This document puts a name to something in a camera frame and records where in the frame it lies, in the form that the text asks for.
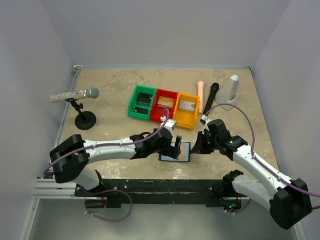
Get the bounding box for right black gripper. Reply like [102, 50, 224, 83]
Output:
[191, 130, 220, 154]

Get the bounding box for black leather card holder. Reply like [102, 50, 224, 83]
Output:
[158, 142, 191, 163]

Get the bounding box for yellow plastic bin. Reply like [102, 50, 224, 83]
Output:
[173, 92, 200, 130]

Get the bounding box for red plastic bin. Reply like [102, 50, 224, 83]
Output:
[149, 88, 178, 123]

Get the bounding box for grey credit card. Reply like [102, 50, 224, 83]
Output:
[134, 106, 149, 115]

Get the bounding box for green plastic bin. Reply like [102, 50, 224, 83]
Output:
[127, 85, 157, 121]

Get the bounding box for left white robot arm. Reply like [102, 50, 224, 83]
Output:
[49, 127, 182, 196]

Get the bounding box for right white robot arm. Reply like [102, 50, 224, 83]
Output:
[191, 115, 313, 230]

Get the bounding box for silver card in yellow bin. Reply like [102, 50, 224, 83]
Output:
[178, 100, 196, 113]

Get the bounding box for card in red bin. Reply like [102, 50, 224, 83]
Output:
[157, 96, 175, 109]

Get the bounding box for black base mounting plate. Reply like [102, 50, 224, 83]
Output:
[74, 178, 251, 208]

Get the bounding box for black item in green bin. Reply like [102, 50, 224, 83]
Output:
[136, 92, 153, 106]

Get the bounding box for grey wedge stand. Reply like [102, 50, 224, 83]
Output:
[215, 74, 240, 111]

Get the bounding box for black microphone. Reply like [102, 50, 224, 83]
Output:
[203, 82, 220, 115]

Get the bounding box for pink microphone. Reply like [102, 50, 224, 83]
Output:
[196, 80, 205, 114]

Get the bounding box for glitter silver microphone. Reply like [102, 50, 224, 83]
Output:
[49, 87, 100, 103]

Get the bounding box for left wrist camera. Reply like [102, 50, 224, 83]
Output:
[160, 116, 177, 131]

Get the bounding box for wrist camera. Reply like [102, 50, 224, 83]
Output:
[200, 114, 212, 135]
[160, 116, 177, 131]

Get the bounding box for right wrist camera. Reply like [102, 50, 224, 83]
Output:
[200, 114, 212, 135]

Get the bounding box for aluminium frame rail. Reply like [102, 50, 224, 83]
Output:
[18, 65, 84, 240]

